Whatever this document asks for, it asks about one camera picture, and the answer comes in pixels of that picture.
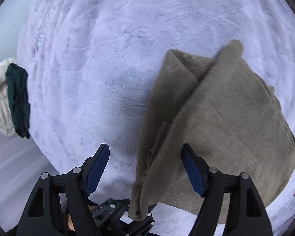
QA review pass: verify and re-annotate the olive brown knit sweater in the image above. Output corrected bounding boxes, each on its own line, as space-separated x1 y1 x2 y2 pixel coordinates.
129 40 295 220

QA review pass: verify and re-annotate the person's left hand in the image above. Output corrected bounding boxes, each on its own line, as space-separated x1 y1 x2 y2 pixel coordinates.
66 213 75 231

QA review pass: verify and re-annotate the white quilted pillow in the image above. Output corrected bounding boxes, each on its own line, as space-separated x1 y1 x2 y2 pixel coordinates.
0 58 16 137

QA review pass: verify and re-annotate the dark green folded garment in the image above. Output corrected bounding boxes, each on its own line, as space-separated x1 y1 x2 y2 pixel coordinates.
6 63 31 139

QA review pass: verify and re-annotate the lavender plush bed blanket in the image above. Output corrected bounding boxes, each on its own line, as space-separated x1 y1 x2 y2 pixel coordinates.
17 0 295 235

